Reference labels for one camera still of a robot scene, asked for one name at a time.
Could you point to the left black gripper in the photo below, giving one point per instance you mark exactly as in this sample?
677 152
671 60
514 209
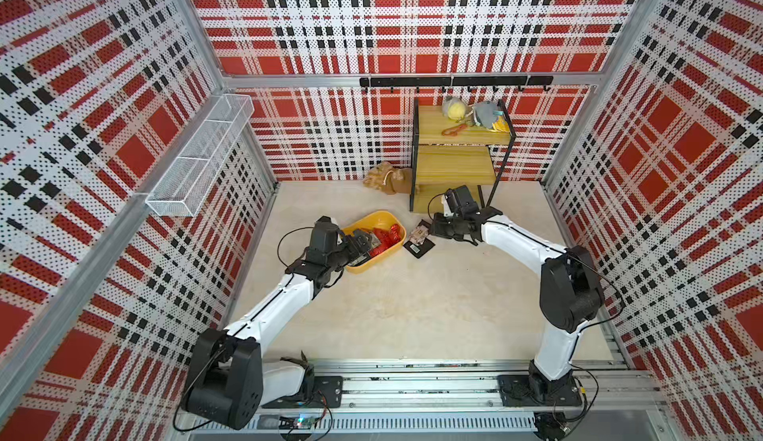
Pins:
348 242

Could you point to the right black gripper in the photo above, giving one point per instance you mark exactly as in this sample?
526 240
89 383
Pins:
436 226

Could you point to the red tea bag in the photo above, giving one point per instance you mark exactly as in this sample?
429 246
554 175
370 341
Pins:
387 239

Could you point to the yellow plastic storage box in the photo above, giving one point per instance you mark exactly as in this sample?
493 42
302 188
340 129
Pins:
381 219

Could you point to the black gold label tea bag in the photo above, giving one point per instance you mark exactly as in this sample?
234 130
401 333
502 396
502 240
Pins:
366 241

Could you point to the small brown tea bag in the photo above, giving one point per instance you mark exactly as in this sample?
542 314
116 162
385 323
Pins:
420 233

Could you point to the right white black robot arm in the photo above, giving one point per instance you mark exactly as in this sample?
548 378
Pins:
570 296

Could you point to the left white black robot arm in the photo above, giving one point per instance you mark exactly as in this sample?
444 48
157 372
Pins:
228 378

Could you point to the brown plush toy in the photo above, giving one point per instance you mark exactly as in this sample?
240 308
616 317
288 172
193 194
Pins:
389 179

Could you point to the grey plush toy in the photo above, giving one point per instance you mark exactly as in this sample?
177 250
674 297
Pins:
490 116

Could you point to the yellow plush toy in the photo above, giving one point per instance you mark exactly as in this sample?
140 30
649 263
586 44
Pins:
455 109

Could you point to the green circuit board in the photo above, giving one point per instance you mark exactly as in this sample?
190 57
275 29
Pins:
296 423

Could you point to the wooden black frame shelf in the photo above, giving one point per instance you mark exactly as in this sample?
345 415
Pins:
477 158

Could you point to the orange ring toy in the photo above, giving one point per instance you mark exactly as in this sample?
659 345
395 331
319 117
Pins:
455 130

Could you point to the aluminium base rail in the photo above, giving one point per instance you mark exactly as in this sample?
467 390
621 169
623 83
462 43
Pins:
433 397

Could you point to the white wire mesh basket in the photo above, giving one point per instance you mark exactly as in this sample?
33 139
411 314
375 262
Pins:
184 187

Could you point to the black hook rail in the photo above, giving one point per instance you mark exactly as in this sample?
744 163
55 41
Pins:
519 81

